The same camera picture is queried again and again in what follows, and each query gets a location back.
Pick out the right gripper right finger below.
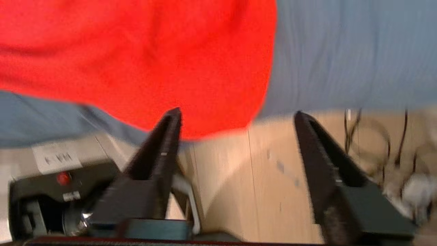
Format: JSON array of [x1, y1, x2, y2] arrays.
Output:
[[294, 110, 419, 245]]

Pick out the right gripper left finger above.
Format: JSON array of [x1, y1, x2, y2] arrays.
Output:
[[87, 107, 192, 240]]

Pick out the red printed t-shirt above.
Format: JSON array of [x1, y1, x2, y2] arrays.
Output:
[[0, 0, 278, 141]]

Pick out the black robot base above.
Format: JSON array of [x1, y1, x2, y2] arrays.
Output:
[[0, 135, 202, 240]]

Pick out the bed with blue sheet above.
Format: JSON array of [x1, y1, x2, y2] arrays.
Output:
[[0, 0, 437, 149]]

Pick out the tangled black floor cables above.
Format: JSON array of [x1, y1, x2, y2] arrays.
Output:
[[343, 108, 437, 224]]

